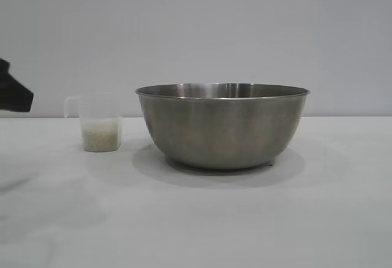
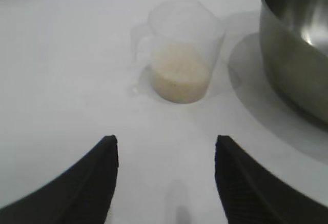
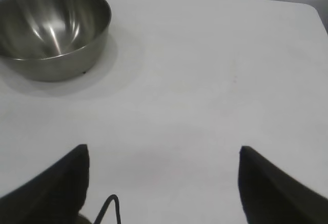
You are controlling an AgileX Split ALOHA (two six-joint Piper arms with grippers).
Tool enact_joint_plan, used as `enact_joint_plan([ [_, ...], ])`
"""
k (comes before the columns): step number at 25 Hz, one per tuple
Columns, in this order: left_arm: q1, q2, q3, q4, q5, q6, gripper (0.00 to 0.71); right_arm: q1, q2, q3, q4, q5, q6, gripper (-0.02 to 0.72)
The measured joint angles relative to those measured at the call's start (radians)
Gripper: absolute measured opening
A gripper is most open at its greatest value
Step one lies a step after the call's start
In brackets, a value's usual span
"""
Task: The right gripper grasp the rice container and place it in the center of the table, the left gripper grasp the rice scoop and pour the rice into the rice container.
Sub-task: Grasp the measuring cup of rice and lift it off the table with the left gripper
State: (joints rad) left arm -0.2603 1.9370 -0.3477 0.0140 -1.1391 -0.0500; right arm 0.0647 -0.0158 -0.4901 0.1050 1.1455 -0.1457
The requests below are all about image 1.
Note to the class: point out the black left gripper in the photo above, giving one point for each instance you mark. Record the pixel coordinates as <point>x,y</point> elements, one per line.
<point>12,96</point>

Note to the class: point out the clear plastic measuring cup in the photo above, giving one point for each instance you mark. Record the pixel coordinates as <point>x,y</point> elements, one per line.
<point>98,108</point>

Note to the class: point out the white rice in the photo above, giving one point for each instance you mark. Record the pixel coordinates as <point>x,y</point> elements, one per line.
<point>100,136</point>

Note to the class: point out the stainless steel mixing bowl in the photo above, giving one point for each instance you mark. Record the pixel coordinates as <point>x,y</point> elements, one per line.
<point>220,130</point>

